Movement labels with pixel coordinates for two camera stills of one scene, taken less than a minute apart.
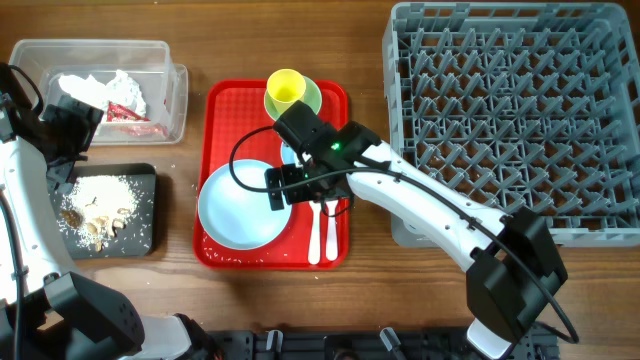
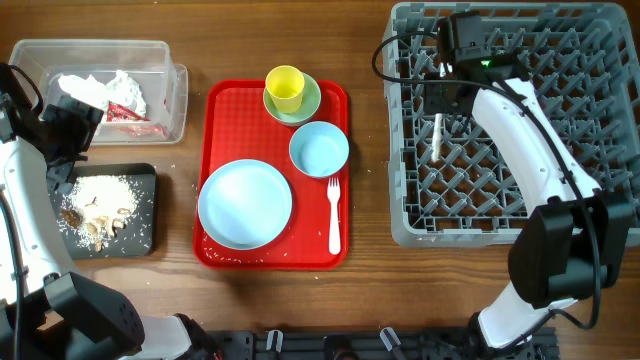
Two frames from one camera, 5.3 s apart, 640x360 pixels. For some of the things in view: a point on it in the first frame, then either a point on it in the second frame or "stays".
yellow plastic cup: (285, 87) stays
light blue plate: (236, 217) stays
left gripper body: (70, 133) stays
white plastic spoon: (314, 247) -> (436, 141)
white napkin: (121, 91) stays
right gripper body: (298, 184) -> (434, 99)
